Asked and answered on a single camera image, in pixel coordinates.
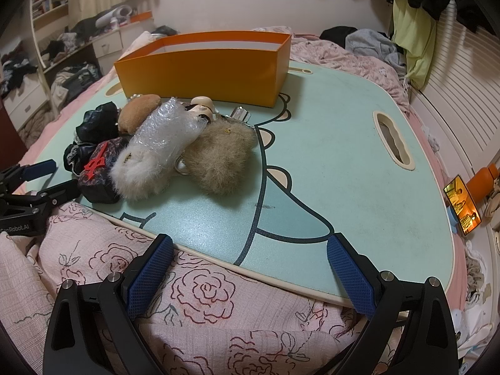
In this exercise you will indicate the clear bubble wrap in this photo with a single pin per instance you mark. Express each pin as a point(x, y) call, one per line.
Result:
point(164, 132)

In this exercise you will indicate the blue phone stand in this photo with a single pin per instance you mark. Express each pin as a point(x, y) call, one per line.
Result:
point(453, 224)

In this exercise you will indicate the white fluffy plush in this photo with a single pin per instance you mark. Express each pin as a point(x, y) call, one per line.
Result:
point(132, 175)

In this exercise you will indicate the dark grey clothing pile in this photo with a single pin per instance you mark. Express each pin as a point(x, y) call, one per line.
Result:
point(164, 30)

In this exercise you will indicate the beige fluffy plush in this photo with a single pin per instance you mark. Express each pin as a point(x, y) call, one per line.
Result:
point(222, 156)

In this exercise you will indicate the brown plush toy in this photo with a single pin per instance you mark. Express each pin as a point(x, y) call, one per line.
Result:
point(136, 113)

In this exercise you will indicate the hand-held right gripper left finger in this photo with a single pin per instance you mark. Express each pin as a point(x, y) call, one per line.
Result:
point(150, 277)

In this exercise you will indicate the black pouch with red cross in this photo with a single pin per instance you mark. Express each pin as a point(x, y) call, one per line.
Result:
point(101, 187)

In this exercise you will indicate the pink floral blanket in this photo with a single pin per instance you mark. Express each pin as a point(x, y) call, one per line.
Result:
point(218, 293)

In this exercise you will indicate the orange bottle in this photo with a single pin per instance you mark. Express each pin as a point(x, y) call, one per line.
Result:
point(482, 181)

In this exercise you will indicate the black glossy cloth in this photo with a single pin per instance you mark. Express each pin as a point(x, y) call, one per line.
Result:
point(95, 123)

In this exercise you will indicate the metal clip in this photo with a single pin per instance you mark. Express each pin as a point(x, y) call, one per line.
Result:
point(240, 114)

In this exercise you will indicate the black clothing heap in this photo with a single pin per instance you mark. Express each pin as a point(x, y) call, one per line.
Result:
point(336, 33)

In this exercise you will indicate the light green cartoon table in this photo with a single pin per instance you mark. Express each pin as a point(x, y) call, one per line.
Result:
point(101, 86)

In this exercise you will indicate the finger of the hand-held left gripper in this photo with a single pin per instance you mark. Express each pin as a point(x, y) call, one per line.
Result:
point(62, 191)
point(39, 168)

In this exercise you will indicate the black and white bag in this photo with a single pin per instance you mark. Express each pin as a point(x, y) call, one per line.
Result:
point(76, 80)

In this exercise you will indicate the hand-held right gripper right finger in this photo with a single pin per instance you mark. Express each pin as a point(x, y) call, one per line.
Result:
point(349, 277)

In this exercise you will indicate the grey clothing heap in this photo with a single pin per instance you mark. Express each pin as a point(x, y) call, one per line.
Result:
point(371, 43)

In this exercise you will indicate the orange cardboard box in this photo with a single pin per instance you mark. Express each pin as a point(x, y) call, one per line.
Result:
point(195, 74)

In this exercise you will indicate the black lace cloth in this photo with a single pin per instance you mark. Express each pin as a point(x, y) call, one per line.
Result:
point(76, 158)

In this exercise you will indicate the yellow-green hanging garment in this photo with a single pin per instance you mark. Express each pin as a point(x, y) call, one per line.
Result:
point(414, 39)

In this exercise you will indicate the white shelf cabinet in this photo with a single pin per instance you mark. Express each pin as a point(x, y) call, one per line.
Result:
point(49, 7)

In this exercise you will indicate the white paper roll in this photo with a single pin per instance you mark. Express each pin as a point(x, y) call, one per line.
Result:
point(115, 15)

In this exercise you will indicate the white desk with drawers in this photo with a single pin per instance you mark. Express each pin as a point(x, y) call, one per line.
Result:
point(107, 45)

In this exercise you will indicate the mauve quilt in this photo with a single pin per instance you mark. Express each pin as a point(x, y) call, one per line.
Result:
point(351, 62)

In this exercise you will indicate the smartphone with lit screen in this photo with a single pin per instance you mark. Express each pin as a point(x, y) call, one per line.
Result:
point(463, 203)

